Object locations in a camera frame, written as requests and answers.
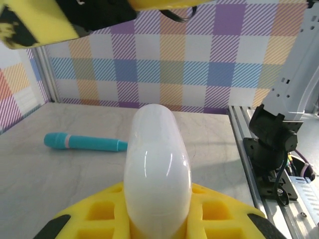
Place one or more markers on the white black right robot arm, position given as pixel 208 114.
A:
pixel 294 62

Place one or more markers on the white earbud charging case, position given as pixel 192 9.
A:
pixel 157 161

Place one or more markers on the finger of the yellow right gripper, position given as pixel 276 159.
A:
pixel 162 3
pixel 49 22

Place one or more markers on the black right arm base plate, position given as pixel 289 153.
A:
pixel 264 191

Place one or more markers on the aluminium corner post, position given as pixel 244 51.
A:
pixel 48 74

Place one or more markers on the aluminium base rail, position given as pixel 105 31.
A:
pixel 241 129

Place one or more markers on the teal marker pen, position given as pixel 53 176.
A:
pixel 84 142

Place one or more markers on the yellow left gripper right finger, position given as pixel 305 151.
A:
pixel 216 224

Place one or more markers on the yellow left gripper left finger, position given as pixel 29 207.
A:
pixel 94 224

